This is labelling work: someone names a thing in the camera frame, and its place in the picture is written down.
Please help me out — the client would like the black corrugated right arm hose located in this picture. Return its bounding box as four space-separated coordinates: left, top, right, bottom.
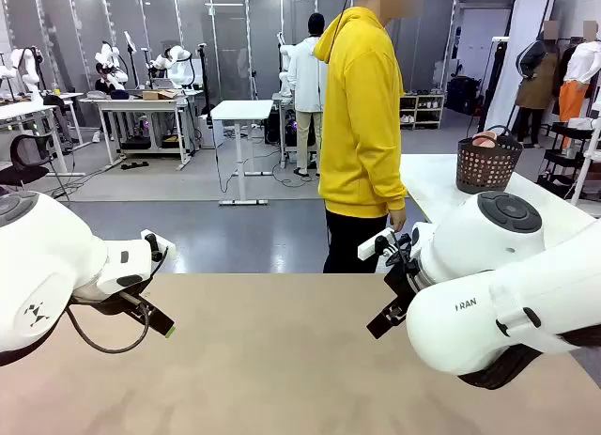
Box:
457 329 601 390

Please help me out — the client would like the mannequin with orange trousers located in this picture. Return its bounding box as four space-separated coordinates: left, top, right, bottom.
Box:
558 20 601 149

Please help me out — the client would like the black mesh office chair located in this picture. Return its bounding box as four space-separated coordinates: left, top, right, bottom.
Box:
0 133 71 202

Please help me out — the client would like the small white standing desk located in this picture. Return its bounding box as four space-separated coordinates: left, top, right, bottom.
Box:
210 100 274 207

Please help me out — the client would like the seated person in black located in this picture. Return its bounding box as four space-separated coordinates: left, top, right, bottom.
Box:
95 61 124 94

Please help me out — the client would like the black rolling trolley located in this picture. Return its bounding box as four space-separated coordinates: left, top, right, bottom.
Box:
537 119 601 206

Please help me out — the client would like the pink towel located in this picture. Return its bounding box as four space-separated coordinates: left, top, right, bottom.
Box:
470 132 500 150

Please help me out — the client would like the black computer tower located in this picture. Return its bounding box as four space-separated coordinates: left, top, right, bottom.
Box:
265 110 316 148

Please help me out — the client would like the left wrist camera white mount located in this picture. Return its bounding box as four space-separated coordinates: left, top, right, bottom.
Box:
140 228 177 263

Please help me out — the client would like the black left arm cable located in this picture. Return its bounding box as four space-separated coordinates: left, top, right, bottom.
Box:
65 291 152 355

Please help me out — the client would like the dark perforated plastic basket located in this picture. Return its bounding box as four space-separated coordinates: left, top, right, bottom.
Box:
456 124 524 195

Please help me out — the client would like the person in brown coat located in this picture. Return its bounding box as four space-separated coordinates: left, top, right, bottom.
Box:
515 20 561 148

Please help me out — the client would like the person in white jacket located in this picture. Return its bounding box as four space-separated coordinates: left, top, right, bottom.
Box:
286 12 329 178

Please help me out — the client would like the person in yellow hoodie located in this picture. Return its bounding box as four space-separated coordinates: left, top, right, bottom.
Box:
313 0 424 274

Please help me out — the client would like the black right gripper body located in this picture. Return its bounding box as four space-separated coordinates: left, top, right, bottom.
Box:
383 259 426 312

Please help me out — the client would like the white reflector panel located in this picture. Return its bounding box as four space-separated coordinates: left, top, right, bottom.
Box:
477 0 559 135

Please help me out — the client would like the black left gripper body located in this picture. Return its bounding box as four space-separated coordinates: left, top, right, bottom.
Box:
69 287 152 318

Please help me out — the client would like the large white table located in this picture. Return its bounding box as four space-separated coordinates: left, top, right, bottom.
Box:
398 152 597 225

